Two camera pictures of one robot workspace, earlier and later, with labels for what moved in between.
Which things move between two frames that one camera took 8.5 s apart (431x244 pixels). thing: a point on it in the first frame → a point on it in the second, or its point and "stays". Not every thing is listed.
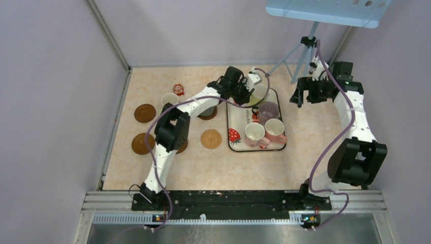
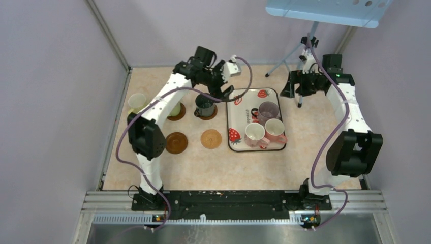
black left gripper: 247,92 → 215,91
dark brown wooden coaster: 208,118 stays
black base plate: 185,205 stays
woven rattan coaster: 211,139 stays
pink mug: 274,130 stays
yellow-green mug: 259,92 → 136,101
